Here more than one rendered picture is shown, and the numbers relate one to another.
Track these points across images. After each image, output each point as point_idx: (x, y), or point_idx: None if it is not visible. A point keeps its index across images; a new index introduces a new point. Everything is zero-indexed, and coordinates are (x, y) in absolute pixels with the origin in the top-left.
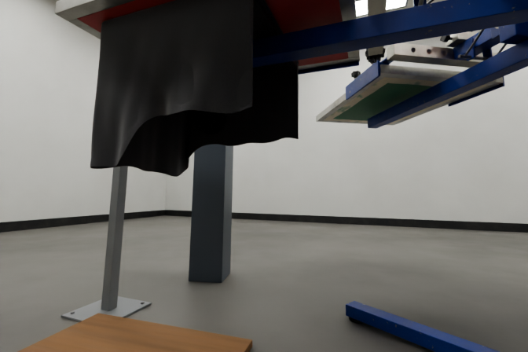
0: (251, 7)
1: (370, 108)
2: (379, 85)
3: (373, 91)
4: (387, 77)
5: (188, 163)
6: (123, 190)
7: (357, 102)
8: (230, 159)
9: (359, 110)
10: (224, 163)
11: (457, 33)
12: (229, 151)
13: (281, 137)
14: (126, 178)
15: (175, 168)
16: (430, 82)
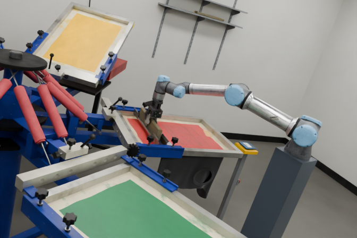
0: None
1: (173, 234)
2: (137, 181)
3: (146, 190)
4: (127, 172)
5: (206, 195)
6: (224, 200)
7: (173, 210)
8: (258, 235)
9: (187, 235)
10: (242, 227)
11: (83, 143)
12: (255, 224)
13: None
14: (227, 196)
15: (200, 192)
16: (96, 186)
